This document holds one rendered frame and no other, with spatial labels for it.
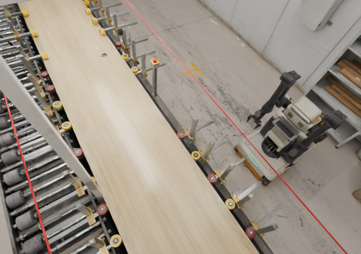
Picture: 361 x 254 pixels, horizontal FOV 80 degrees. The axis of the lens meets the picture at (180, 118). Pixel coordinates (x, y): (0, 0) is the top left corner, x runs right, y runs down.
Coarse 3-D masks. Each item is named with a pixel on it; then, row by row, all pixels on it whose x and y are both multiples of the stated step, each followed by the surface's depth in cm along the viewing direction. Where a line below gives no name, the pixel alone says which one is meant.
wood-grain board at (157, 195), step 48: (48, 0) 309; (48, 48) 256; (96, 48) 264; (96, 96) 225; (144, 96) 231; (96, 144) 195; (144, 144) 200; (144, 192) 176; (192, 192) 180; (144, 240) 158; (192, 240) 161; (240, 240) 164
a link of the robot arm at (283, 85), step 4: (284, 72) 167; (284, 80) 170; (280, 84) 172; (284, 84) 169; (288, 84) 167; (292, 84) 165; (280, 88) 173; (284, 88) 172; (276, 92) 179; (280, 92) 176; (272, 96) 184; (276, 96) 181; (268, 100) 191; (272, 100) 186; (276, 100) 188; (264, 104) 196; (268, 104) 192; (272, 104) 190; (264, 108) 199; (268, 108) 194
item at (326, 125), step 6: (330, 114) 148; (324, 120) 152; (324, 126) 153; (330, 126) 150; (336, 126) 147; (318, 132) 159; (306, 138) 171; (312, 138) 166; (300, 144) 178; (306, 144) 173
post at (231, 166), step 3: (231, 165) 168; (234, 165) 167; (228, 168) 173; (231, 168) 169; (225, 171) 180; (228, 171) 175; (222, 174) 187; (225, 174) 182; (228, 174) 184; (222, 177) 190; (225, 177) 189; (219, 183) 201
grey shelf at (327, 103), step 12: (360, 36) 265; (348, 48) 261; (360, 48) 259; (336, 60) 277; (360, 60) 292; (324, 72) 296; (336, 72) 286; (312, 84) 318; (324, 84) 327; (348, 84) 278; (312, 96) 364; (324, 96) 313; (360, 96) 310; (324, 108) 351; (336, 108) 303; (348, 108) 304; (348, 120) 338; (360, 120) 294; (336, 132) 327; (348, 132) 329; (360, 132) 288
